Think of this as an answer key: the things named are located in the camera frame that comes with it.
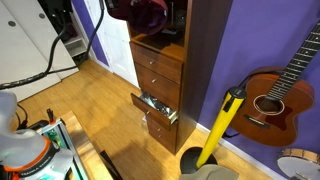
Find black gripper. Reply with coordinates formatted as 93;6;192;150
104;0;118;10

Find maroon cap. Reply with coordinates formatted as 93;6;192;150
105;0;169;36

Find white closet shelf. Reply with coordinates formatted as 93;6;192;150
63;34;89;58

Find black object in cabinet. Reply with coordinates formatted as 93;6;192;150
173;9;187;33

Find dark brown wooden cabinet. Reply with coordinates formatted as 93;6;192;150
121;0;234;156

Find dark hanging clothes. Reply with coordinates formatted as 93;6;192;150
37;0;78;43

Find dark shoes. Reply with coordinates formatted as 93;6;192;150
72;52;90;64

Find thin metal rod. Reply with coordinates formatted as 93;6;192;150
169;1;175;29

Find white sliding closet door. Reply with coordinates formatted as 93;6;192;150
1;0;80;80
0;1;62;103

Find open drawer with patterned contents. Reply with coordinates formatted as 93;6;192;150
130;91;179;132

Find black clamp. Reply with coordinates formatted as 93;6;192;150
45;108;57;125

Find white baseboard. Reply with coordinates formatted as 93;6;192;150
195;123;288;180

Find grey cloth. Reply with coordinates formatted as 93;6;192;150
179;163;240;180

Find brown acoustic guitar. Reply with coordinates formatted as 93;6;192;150
229;19;320;148

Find banjo with white head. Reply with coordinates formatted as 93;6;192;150
276;148;320;180

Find thin black cable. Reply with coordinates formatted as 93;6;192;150
14;103;29;130

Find yellow post with black base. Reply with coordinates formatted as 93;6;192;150
179;86;247;175

